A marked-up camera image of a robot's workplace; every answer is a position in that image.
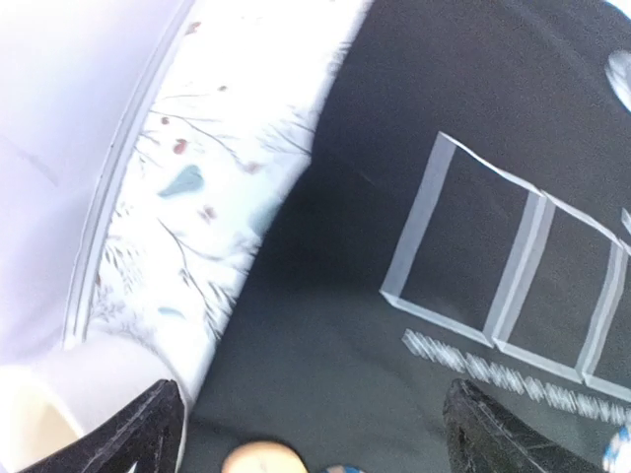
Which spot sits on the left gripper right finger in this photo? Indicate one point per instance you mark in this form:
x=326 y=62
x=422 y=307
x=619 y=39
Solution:
x=485 y=436

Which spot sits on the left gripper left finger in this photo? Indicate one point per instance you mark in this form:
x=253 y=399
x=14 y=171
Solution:
x=144 y=436

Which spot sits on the orange big blind button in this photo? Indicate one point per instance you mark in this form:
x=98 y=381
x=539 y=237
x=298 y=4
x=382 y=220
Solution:
x=263 y=457

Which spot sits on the blue white poker chip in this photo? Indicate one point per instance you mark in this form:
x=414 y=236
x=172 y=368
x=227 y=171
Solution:
x=617 y=454

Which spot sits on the clear acrylic dealer button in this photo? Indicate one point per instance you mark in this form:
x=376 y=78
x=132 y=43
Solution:
x=617 y=71

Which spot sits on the cream ceramic mug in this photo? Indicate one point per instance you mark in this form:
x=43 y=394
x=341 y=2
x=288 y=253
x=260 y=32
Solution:
x=66 y=395

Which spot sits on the black poker playing mat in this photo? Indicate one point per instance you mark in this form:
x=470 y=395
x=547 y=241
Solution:
x=466 y=214

